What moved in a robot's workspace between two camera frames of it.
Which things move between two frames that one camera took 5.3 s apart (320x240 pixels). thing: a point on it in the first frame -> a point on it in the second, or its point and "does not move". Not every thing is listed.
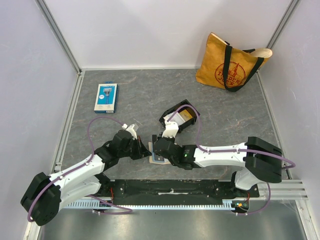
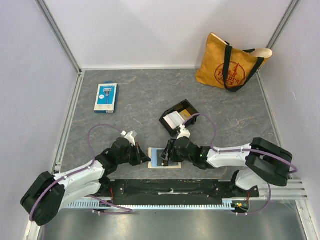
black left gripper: (139, 145) -> (140, 156)
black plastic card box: (184, 104) does not move
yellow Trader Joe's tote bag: (223, 66) does not move
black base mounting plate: (178, 192) does not move
